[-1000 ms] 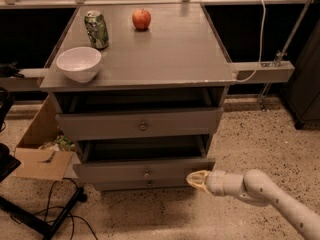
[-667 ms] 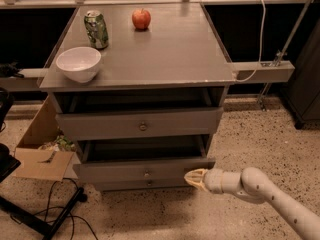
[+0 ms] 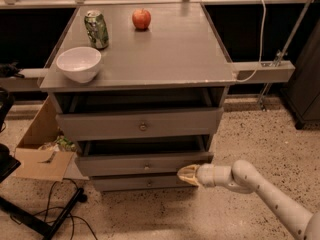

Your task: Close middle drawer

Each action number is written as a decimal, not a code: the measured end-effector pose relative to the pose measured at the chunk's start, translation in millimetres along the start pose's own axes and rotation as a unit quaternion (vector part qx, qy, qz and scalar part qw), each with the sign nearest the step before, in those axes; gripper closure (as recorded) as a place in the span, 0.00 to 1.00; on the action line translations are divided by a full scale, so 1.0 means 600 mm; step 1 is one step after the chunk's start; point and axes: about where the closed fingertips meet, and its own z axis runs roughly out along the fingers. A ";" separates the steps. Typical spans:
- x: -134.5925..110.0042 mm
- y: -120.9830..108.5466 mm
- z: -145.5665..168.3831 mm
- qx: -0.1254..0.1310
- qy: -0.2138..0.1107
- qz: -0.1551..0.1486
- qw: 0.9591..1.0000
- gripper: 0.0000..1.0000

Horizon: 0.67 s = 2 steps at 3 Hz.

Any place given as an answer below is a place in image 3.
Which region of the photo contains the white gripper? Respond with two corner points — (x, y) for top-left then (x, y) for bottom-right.
(177, 164), (232, 187)

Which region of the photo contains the grey drawer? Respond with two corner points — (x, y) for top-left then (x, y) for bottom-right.
(90, 174), (190, 192)
(76, 136), (213, 177)
(56, 108), (223, 141)

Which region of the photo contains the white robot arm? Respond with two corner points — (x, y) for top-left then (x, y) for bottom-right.
(177, 160), (320, 240)

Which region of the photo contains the grey bottom drawer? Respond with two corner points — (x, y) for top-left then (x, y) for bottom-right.
(90, 174), (190, 192)

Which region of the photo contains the grey top drawer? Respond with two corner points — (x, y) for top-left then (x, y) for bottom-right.
(56, 108), (223, 141)

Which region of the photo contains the grey drawer cabinet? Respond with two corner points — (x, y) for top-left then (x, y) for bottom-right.
(37, 2), (238, 193)

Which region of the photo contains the dark cabinet at right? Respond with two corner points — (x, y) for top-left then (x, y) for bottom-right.
(282, 20), (320, 130)

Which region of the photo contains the cardboard box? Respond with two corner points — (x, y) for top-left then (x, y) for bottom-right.
(14, 98), (87, 181)

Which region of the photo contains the metal diagonal rod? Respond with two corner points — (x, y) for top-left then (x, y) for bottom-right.
(256, 0), (320, 112)

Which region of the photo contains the white bowl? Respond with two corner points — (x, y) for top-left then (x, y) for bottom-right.
(56, 47), (102, 83)

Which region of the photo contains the red apple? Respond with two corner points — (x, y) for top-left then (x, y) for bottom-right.
(132, 9), (151, 30)

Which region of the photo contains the green soda can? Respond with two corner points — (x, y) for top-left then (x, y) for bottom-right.
(84, 10), (109, 49)

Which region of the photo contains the black object at left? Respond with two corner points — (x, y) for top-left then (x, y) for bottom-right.
(0, 62), (25, 182)

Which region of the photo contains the black stand base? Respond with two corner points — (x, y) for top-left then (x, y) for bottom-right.
(0, 187), (88, 240)

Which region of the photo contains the black floor cable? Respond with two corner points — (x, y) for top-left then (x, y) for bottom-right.
(9, 177), (99, 240)

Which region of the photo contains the grey metal rail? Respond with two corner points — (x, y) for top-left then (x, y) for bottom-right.
(0, 61), (295, 92)

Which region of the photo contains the white cable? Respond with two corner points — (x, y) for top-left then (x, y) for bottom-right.
(235, 0), (267, 84)

